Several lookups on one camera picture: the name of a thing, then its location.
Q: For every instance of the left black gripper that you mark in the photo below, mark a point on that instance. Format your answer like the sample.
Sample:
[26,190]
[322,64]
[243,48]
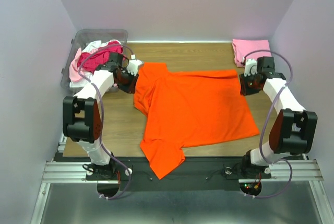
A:
[131,87]

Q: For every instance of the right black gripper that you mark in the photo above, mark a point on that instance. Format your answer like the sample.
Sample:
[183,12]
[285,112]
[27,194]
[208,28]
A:
[244,90]

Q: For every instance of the orange t shirt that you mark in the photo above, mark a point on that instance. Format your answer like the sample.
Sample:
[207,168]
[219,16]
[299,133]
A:
[188,109]

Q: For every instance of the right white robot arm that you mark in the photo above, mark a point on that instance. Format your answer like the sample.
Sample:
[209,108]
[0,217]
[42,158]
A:
[294,128]

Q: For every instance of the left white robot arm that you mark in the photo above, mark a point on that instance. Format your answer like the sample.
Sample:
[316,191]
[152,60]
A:
[83,113]

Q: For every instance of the folded pink t shirt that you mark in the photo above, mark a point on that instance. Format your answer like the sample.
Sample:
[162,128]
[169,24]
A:
[243,47]

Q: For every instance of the magenta t shirt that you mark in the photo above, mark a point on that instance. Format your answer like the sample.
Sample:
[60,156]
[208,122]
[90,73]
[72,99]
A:
[89,60]

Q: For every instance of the white shirt in bin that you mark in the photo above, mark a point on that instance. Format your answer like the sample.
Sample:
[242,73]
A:
[89,75]

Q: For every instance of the light pink shirt in bin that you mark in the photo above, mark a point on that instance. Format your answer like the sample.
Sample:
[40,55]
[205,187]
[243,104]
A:
[73,68]

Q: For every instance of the clear plastic bin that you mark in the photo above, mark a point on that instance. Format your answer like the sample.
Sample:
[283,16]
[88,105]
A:
[81,40]

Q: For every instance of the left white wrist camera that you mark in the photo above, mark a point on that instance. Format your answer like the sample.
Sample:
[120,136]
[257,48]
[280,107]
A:
[134,66]

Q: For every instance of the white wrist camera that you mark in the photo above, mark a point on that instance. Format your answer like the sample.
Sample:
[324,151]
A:
[134,66]
[250,67]

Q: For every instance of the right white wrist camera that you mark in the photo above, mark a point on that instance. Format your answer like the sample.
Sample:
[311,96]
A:
[250,67]

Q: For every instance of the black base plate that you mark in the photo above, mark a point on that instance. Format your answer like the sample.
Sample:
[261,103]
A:
[136,175]

